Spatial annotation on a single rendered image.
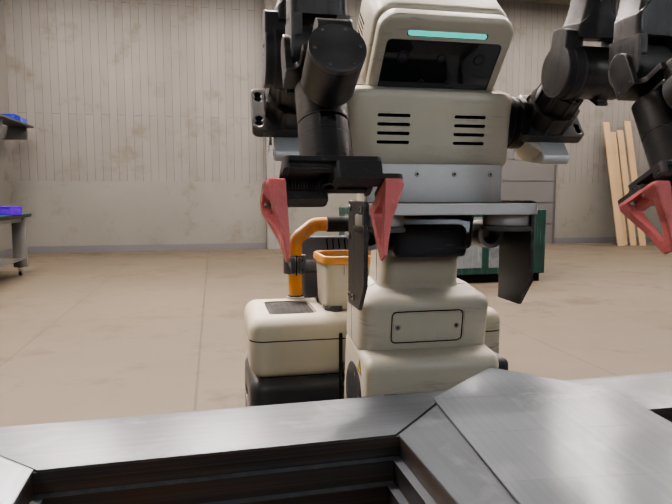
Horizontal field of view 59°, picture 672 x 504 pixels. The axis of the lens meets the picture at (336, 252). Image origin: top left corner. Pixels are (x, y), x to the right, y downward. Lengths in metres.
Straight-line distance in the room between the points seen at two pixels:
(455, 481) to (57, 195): 11.68
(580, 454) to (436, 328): 0.53
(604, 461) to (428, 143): 0.60
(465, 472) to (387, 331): 0.54
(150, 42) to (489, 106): 11.21
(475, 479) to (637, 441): 0.15
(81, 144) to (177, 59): 2.35
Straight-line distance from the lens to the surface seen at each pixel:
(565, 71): 0.95
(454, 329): 1.00
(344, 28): 0.62
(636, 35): 0.87
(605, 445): 0.51
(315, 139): 0.62
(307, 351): 1.21
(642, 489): 0.45
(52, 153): 12.03
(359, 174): 0.60
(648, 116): 0.84
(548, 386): 0.63
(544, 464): 0.46
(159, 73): 11.92
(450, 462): 0.46
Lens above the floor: 1.05
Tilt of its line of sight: 5 degrees down
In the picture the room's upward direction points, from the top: straight up
